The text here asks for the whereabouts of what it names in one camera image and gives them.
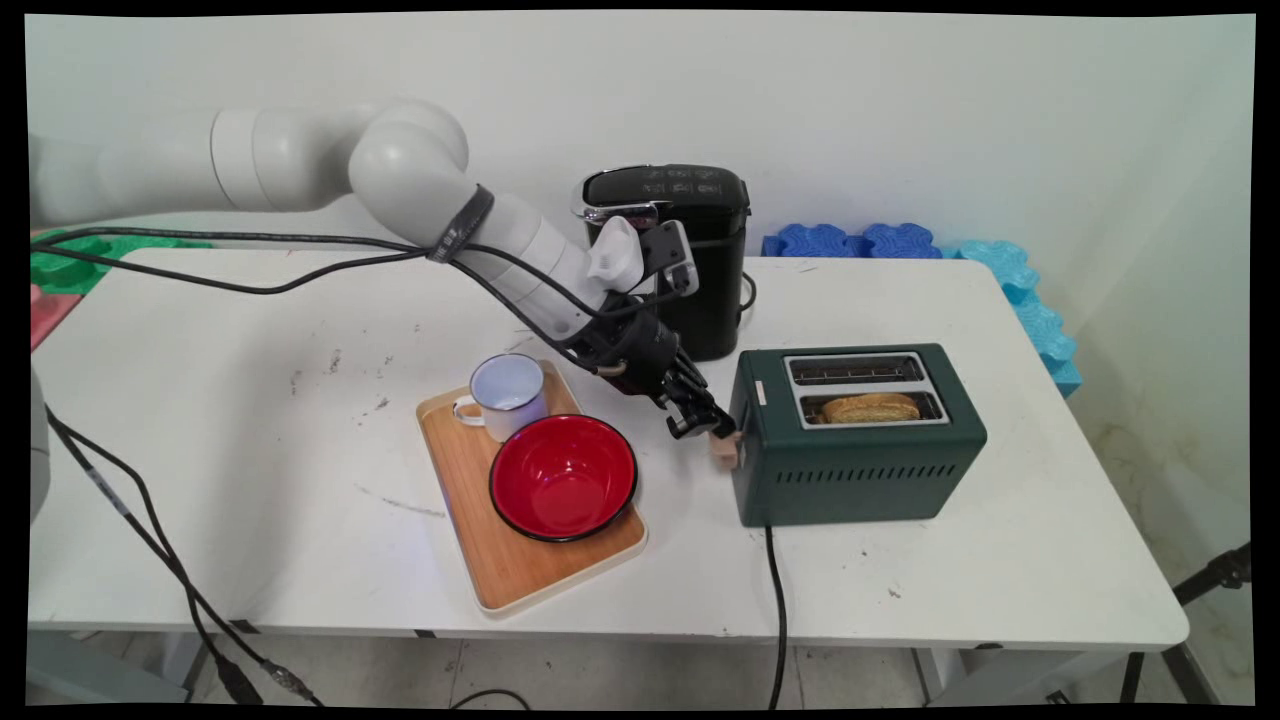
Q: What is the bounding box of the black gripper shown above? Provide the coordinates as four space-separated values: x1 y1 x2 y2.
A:
575 311 741 443

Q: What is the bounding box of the black coffee machine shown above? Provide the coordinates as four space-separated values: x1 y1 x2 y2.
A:
571 163 754 364

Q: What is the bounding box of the red enamel bowl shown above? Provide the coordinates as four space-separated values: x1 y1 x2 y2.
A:
487 413 640 545

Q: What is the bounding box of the dark green toaster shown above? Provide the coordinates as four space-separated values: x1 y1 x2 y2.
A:
710 342 990 529

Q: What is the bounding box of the toasted bread slice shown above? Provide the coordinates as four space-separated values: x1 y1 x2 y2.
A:
821 391 923 425

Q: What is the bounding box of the white enamel mug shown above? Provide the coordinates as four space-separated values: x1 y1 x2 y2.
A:
451 352 550 445

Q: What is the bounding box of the dark blue foam mat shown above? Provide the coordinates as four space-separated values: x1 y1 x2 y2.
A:
760 221 945 260

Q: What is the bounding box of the wooden serving tray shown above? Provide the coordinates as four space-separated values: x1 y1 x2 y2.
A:
414 359 649 616

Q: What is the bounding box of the light blue foam mat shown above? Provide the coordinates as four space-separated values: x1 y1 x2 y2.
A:
940 238 1085 400

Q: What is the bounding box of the black tripod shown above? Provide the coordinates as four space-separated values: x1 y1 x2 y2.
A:
1117 540 1254 707

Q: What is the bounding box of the green foam mat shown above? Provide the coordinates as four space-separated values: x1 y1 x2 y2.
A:
29 229 214 299

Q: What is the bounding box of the pink foam mat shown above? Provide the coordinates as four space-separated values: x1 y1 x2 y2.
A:
29 287 80 352

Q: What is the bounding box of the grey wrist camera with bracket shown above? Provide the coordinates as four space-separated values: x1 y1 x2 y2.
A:
588 214 700 299

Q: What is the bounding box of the black toaster power cable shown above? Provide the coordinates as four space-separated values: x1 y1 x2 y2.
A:
763 524 790 710

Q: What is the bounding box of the grey cable strap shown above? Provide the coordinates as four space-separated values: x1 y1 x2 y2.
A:
427 184 497 264

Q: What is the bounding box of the black floor cable loop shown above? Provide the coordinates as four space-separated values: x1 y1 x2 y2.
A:
448 688 532 710

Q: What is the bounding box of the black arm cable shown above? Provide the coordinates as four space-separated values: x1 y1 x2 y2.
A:
28 242 633 380
28 225 697 322

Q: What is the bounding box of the black cable with connector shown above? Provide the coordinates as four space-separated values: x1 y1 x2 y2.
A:
44 405 327 709

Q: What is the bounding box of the thin black cable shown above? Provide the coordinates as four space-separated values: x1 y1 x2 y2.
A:
46 415 263 707

